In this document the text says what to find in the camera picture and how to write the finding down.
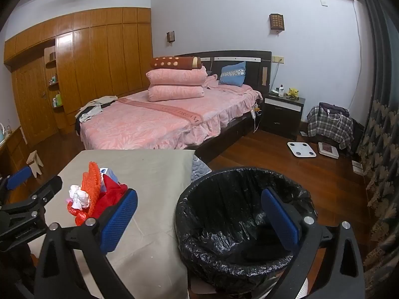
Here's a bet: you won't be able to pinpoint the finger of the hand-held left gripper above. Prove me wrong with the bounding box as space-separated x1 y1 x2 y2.
0 175 63 222
0 166 33 194

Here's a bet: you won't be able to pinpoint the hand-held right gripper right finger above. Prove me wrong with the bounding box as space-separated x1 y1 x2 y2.
261 187 365 299

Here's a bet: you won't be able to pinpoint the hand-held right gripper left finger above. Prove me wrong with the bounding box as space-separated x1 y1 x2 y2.
34 189 138 299

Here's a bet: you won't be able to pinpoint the red plastic bag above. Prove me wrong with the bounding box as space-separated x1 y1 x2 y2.
90 174 129 219

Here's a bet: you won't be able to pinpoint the white tissue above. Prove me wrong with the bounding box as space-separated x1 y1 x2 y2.
68 185 92 210

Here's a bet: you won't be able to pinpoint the small red plastic wrapper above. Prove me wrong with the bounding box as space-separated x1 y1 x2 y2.
67 202 92 226

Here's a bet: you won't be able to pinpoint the orange bubble wrap sheet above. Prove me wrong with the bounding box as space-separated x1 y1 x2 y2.
82 161 105 217

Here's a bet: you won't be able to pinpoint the bin with black bag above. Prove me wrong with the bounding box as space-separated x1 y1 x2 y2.
175 167 318 295

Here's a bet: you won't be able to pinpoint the small wooden stool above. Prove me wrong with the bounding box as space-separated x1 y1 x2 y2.
26 150 44 178

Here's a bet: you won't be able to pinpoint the wooden side cabinet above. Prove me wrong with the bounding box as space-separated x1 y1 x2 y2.
0 126 32 176

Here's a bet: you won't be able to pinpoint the small white blue box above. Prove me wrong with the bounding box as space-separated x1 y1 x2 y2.
99 167 119 184

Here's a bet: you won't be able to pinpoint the table with beige cloth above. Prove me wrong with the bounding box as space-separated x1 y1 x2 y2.
28 149 196 299

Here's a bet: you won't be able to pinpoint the white bathroom scale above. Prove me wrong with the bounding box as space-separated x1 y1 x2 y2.
287 142 317 158

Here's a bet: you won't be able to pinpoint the scale with dark centre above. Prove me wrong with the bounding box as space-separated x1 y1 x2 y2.
317 142 340 159

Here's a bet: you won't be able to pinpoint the grey quilted cloth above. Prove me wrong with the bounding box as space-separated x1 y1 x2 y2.
191 154 213 183

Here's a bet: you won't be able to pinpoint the pile of clothes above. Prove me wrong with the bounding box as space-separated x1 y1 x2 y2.
75 95 118 123

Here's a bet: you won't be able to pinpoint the plaid cloth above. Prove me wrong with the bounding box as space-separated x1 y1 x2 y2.
307 104 354 150

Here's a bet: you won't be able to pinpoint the dark nightstand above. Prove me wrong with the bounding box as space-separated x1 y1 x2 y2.
260 92 306 141

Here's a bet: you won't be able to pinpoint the pink bed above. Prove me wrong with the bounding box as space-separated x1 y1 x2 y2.
79 79 263 151

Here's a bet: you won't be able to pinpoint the dark garment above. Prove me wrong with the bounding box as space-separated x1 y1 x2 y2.
319 102 350 116

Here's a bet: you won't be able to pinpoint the wooden wardrobe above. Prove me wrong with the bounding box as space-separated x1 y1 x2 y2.
4 7 153 138

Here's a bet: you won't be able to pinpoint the patterned grey curtain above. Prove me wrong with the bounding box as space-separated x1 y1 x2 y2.
354 0 399 299

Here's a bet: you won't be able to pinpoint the folded pink blanket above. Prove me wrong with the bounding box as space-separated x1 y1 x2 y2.
147 84 205 103

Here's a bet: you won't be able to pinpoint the blue pillow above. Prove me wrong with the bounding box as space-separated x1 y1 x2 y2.
218 61 247 87

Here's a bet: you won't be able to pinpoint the stacked pink pillows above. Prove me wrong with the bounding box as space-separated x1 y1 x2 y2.
146 65 208 86

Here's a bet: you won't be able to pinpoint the brown dotted bolster pillow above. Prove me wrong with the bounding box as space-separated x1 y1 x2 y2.
150 56 203 69

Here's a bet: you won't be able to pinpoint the white corded controller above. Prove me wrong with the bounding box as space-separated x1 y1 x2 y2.
251 101 262 132

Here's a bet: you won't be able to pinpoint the white charger cable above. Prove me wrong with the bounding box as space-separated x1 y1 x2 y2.
325 107 350 129

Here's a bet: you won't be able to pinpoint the dark wooden bed frame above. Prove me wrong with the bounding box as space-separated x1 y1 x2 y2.
175 51 272 162

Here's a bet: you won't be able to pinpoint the large brown wall lamp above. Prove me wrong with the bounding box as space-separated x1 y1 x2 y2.
270 13 285 32

